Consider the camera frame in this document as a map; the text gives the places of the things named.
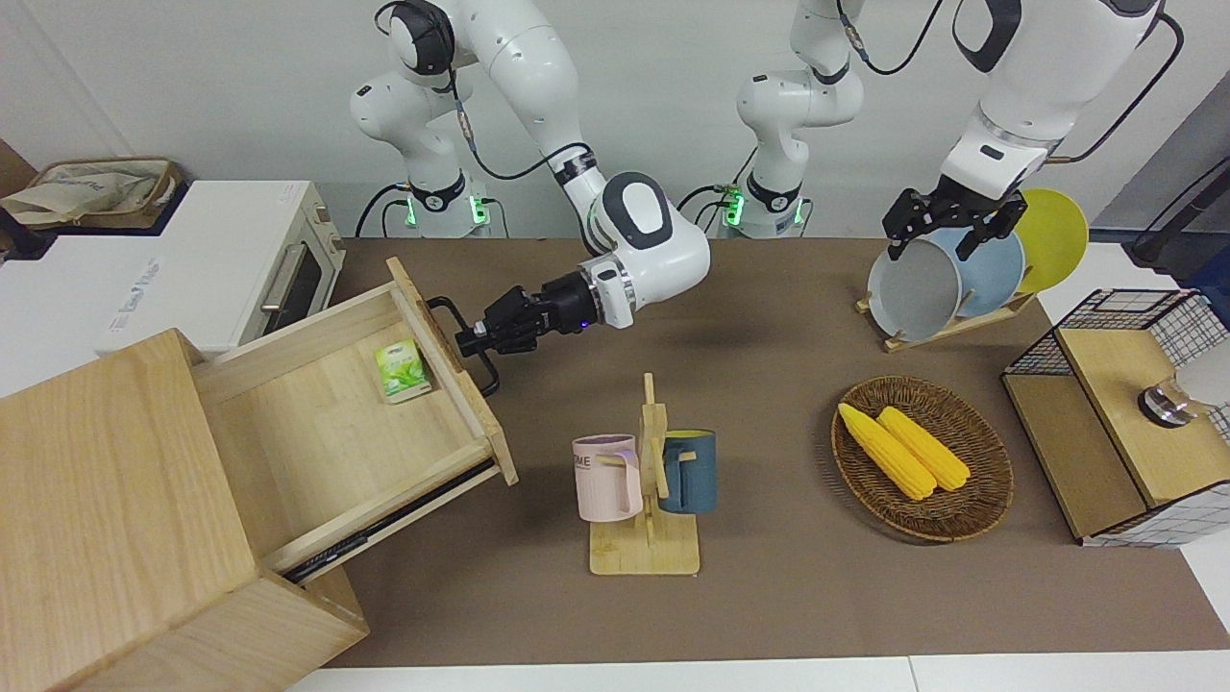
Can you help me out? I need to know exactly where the light blue plate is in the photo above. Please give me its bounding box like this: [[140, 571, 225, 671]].
[[937, 226, 1026, 320]]

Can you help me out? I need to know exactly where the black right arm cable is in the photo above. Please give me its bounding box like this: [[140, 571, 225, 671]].
[[373, 0, 597, 184]]

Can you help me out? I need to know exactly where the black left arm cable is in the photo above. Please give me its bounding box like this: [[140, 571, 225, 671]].
[[834, 0, 1185, 166]]

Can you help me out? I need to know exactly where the green tea box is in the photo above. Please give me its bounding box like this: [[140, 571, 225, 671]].
[[374, 338, 432, 405]]

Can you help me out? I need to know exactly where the yellow plate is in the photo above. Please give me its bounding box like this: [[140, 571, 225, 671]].
[[1014, 188, 1090, 295]]

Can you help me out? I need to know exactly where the wooden plate rack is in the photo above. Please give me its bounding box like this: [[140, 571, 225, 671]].
[[855, 288, 1039, 354]]

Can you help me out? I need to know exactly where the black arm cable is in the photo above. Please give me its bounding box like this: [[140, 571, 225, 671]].
[[834, 0, 1185, 166], [373, 0, 597, 184]]

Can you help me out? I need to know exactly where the dark blue mug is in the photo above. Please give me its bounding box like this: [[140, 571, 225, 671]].
[[658, 429, 718, 515]]

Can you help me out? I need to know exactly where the light wooden cabinet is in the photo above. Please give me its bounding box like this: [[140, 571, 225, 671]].
[[0, 327, 371, 692]]

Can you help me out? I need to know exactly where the black metal drawer handle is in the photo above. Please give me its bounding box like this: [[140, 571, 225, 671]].
[[426, 296, 502, 398]]

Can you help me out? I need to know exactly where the light wooden drawer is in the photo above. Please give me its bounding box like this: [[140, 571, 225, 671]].
[[192, 256, 520, 578]]

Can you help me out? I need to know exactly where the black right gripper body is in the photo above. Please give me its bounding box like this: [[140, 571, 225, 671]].
[[479, 271, 600, 354]]

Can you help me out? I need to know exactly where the black wire wooden shelf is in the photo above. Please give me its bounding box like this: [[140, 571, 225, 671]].
[[1001, 288, 1230, 549]]

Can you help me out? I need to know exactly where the black tripod stand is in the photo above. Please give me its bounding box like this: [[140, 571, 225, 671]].
[[1124, 178, 1230, 270]]

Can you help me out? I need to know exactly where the wooden mug rack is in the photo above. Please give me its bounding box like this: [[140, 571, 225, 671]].
[[588, 372, 702, 577]]

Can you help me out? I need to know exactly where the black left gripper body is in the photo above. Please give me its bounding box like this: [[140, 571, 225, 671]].
[[898, 183, 1027, 241]]

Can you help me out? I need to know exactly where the brown wicker basket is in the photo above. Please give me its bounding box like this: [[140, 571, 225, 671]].
[[830, 376, 1016, 545]]

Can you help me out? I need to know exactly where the beige cloth bag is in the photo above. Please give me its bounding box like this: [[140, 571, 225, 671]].
[[0, 157, 184, 232]]

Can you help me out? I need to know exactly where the grey plate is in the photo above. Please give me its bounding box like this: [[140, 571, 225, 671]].
[[867, 238, 964, 343]]

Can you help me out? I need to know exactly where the yellow corn cob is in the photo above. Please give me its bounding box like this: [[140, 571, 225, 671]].
[[877, 407, 972, 492], [838, 402, 938, 502]]

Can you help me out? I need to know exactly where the pink mug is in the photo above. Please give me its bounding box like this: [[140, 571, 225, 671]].
[[572, 434, 644, 523]]

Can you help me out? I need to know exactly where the white toaster oven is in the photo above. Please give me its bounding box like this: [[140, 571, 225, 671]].
[[0, 180, 347, 395]]

